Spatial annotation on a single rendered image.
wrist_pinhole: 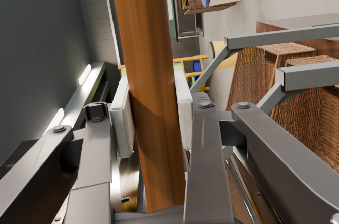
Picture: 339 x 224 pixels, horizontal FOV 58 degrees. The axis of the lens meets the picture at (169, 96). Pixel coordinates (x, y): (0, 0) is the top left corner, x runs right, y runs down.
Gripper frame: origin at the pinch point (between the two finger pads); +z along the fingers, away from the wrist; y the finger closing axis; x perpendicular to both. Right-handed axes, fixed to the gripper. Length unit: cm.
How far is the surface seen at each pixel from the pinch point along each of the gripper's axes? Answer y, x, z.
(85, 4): -186, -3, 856
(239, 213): 22, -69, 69
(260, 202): 31, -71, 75
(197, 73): 79, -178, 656
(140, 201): -16, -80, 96
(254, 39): 34, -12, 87
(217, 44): 69, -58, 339
